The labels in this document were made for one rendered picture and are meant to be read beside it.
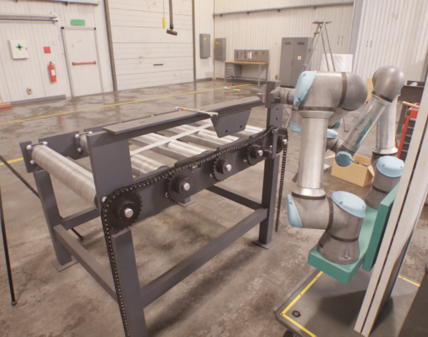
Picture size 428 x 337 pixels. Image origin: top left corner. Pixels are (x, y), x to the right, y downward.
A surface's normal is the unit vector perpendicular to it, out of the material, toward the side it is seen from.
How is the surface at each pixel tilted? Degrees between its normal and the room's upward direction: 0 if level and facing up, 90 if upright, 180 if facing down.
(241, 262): 0
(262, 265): 0
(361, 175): 90
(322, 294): 0
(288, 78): 90
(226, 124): 90
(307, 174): 78
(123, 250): 90
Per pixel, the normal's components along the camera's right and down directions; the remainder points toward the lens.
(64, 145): 0.74, 0.26
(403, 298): 0.00, -0.92
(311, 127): -0.51, 0.13
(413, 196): -0.72, 0.27
